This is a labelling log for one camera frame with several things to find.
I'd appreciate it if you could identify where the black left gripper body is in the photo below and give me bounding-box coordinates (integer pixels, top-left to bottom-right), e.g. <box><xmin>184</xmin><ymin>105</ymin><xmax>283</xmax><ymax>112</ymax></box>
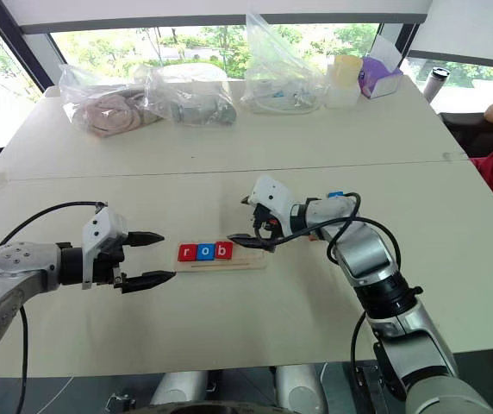
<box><xmin>88</xmin><ymin>243</ymin><xmax>127</xmax><ymax>295</ymax></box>

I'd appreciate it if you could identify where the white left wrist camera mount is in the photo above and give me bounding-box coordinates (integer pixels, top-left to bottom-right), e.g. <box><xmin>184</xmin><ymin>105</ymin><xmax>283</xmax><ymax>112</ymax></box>
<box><xmin>80</xmin><ymin>205</ymin><xmax>130</xmax><ymax>291</ymax></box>

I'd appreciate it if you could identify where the pale yellow cup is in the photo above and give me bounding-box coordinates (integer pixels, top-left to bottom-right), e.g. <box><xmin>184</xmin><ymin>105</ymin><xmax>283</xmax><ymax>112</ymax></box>
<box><xmin>331</xmin><ymin>54</ymin><xmax>365</xmax><ymax>89</ymax></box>

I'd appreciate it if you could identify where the purple and white box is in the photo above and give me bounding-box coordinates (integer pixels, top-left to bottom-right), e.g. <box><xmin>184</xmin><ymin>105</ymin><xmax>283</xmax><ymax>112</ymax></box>
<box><xmin>357</xmin><ymin>33</ymin><xmax>405</xmax><ymax>101</ymax></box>

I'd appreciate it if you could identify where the tall clear plastic bag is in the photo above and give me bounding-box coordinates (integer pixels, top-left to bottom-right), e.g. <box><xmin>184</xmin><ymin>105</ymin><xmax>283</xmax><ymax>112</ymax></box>
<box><xmin>239</xmin><ymin>11</ymin><xmax>330</xmax><ymax>116</ymax></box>

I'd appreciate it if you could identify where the red letter block r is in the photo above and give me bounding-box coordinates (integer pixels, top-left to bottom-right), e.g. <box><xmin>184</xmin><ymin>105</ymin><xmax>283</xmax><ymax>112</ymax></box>
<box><xmin>177</xmin><ymin>243</ymin><xmax>198</xmax><ymax>264</ymax></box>

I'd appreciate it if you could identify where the blue letter block o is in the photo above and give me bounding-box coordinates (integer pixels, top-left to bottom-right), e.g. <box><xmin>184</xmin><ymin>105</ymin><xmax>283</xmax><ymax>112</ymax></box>
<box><xmin>195</xmin><ymin>242</ymin><xmax>216</xmax><ymax>263</ymax></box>

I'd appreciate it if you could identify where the red letter block b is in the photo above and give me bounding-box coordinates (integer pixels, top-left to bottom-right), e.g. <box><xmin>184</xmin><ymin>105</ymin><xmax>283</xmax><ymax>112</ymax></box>
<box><xmin>214</xmin><ymin>241</ymin><xmax>234</xmax><ymax>262</ymax></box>

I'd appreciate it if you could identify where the black chair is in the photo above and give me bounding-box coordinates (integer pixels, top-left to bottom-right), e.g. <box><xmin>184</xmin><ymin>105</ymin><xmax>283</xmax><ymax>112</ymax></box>
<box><xmin>437</xmin><ymin>110</ymin><xmax>493</xmax><ymax>160</ymax></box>

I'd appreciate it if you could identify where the silver rounded robot leg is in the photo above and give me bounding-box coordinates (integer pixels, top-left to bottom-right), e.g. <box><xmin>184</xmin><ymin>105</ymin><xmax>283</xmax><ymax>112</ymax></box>
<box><xmin>273</xmin><ymin>363</ymin><xmax>330</xmax><ymax>414</ymax></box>
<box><xmin>148</xmin><ymin>369</ymin><xmax>209</xmax><ymax>407</ymax></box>

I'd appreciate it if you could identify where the plastic bag with pink items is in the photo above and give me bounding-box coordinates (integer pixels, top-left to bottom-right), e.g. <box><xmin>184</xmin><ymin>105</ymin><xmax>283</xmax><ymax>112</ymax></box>
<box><xmin>58</xmin><ymin>62</ymin><xmax>164</xmax><ymax>140</ymax></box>

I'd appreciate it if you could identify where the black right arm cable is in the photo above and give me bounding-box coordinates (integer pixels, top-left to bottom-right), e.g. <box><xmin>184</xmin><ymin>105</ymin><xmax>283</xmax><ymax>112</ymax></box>
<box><xmin>269</xmin><ymin>191</ymin><xmax>403</xmax><ymax>389</ymax></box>

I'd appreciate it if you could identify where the wooden letter tray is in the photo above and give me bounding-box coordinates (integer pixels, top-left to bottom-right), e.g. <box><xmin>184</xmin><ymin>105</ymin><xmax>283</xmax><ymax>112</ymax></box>
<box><xmin>172</xmin><ymin>248</ymin><xmax>270</xmax><ymax>273</ymax></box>

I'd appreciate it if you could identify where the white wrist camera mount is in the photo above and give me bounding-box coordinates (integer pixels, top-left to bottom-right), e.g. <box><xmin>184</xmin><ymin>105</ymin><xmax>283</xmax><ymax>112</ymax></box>
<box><xmin>245</xmin><ymin>173</ymin><xmax>296</xmax><ymax>239</ymax></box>
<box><xmin>80</xmin><ymin>205</ymin><xmax>130</xmax><ymax>291</ymax></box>

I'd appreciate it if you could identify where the white tumbler with black lid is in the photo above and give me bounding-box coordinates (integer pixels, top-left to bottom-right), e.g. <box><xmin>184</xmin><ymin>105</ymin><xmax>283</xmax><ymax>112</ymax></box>
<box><xmin>420</xmin><ymin>66</ymin><xmax>452</xmax><ymax>101</ymax></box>

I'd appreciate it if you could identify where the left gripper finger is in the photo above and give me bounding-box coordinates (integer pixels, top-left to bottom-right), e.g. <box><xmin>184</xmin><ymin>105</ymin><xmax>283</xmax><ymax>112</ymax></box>
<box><xmin>126</xmin><ymin>230</ymin><xmax>166</xmax><ymax>248</ymax></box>
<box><xmin>121</xmin><ymin>270</ymin><xmax>178</xmax><ymax>295</ymax></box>

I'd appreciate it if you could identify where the plastic bag with grey items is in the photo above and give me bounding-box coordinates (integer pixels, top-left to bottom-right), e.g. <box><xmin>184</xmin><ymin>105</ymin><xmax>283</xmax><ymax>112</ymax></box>
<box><xmin>145</xmin><ymin>63</ymin><xmax>240</xmax><ymax>129</ymax></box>

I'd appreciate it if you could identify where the translucent plastic container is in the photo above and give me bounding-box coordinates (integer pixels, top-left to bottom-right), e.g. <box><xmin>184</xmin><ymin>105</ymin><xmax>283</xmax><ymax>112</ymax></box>
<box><xmin>322</xmin><ymin>82</ymin><xmax>362</xmax><ymax>110</ymax></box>

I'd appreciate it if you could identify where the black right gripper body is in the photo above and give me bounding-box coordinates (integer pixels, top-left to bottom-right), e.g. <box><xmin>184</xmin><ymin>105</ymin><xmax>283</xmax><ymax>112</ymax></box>
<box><xmin>251</xmin><ymin>204</ymin><xmax>284</xmax><ymax>243</ymax></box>

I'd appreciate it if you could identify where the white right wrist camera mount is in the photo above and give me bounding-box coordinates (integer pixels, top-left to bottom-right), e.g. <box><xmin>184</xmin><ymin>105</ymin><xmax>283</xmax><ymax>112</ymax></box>
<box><xmin>245</xmin><ymin>173</ymin><xmax>296</xmax><ymax>239</ymax></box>

